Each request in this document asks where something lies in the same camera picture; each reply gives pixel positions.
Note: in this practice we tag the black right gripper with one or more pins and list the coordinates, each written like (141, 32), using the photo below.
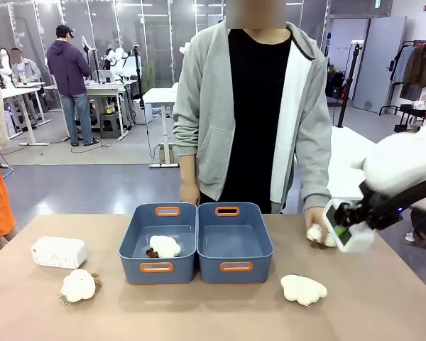
(380, 209)

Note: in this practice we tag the small white sheep plush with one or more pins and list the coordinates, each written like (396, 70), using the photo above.
(314, 234)

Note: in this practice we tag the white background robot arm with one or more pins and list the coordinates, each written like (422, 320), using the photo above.
(1, 67)
(117, 62)

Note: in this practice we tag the person's right forearm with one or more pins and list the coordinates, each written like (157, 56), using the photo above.
(189, 170)

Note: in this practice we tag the person's left forearm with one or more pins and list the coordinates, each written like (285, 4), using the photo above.
(316, 177)

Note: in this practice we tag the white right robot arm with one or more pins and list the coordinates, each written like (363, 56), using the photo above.
(401, 160)

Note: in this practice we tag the blue basket holding sheep plush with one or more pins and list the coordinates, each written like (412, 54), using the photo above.
(188, 245)

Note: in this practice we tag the white digital clock dotted front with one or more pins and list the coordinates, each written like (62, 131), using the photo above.
(58, 252)

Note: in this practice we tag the person's left hand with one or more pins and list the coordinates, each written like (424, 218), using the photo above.
(314, 217)

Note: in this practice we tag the person's right hand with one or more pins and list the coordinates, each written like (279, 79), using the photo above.
(190, 193)

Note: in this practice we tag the white covered table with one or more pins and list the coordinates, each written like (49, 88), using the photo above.
(348, 160)

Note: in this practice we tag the flat white sheep plush pouch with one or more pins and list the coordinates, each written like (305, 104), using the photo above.
(302, 289)

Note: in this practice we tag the black bags pile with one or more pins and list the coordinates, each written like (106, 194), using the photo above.
(335, 85)

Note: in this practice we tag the person in gray jacket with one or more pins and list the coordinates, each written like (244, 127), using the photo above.
(241, 117)

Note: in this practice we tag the gray door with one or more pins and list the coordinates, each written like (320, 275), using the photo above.
(380, 64)

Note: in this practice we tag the black clothes rack with coats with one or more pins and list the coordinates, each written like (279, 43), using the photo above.
(417, 71)

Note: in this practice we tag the white sheep plush brown face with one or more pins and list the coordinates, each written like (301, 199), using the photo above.
(167, 246)

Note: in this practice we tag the white table gray leg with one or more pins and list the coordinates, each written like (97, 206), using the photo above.
(163, 96)

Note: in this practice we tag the gray plastic step stool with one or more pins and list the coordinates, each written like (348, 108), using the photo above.
(110, 126)

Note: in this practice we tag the thin black stand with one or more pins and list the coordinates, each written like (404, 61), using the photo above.
(138, 74)

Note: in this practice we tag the white desk with equipment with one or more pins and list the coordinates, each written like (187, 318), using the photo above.
(106, 87)

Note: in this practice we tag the man in purple hoodie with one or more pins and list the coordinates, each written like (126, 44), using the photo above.
(71, 81)

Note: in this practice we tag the white desk thin legs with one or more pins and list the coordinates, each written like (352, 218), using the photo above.
(25, 89)

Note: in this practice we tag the seated person gray shirt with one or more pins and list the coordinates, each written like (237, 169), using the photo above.
(26, 71)

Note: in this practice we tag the tall black camera tripod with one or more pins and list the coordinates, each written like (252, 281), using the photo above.
(348, 85)

